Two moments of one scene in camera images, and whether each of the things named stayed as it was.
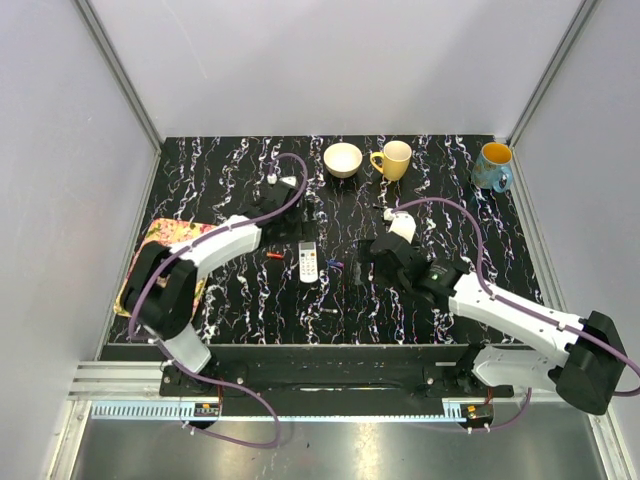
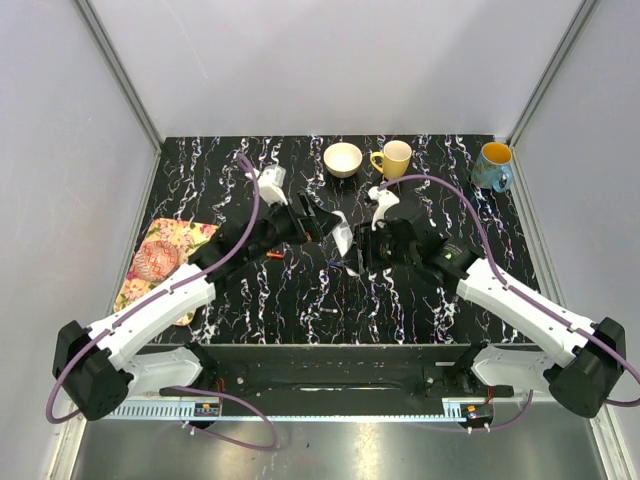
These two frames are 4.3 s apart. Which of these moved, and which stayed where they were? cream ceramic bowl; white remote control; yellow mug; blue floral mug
Moved: white remote control
Stayed: cream ceramic bowl; yellow mug; blue floral mug
